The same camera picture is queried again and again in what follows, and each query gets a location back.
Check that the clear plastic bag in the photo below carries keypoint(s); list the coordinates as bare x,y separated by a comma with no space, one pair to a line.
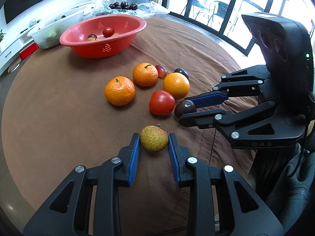
141,8

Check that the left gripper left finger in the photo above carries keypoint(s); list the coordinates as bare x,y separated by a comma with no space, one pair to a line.
129,156

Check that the small plant on cabinet left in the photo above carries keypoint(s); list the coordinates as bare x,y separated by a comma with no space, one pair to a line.
1,35

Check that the mandarin orange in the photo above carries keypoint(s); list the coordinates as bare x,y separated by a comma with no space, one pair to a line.
119,91
145,74

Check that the dark plum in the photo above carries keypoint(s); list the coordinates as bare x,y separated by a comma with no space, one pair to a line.
184,107
182,71

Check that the red box under cabinet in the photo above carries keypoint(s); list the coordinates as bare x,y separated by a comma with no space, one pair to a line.
29,50

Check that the brown round tablecloth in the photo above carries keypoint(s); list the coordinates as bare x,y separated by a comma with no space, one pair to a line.
55,116

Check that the yellow lychee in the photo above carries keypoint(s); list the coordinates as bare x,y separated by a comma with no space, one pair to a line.
91,39
153,139

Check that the dark plum back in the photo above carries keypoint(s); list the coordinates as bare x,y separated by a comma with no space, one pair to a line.
182,71

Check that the red plastic basin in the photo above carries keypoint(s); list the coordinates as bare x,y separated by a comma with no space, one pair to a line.
102,36

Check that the red tomato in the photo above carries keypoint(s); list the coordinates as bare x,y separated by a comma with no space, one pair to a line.
161,103
108,32

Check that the red grape back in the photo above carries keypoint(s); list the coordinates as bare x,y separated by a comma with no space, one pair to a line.
162,72

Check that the white tv cabinet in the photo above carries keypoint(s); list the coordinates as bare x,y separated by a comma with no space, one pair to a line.
16,33

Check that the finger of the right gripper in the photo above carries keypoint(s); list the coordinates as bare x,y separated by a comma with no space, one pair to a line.
203,119
208,99

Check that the white plastic basin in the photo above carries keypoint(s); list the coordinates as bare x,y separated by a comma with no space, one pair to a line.
46,34

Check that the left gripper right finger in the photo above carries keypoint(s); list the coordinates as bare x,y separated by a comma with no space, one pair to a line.
178,155

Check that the pile of dark plums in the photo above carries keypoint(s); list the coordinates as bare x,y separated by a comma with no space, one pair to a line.
124,6

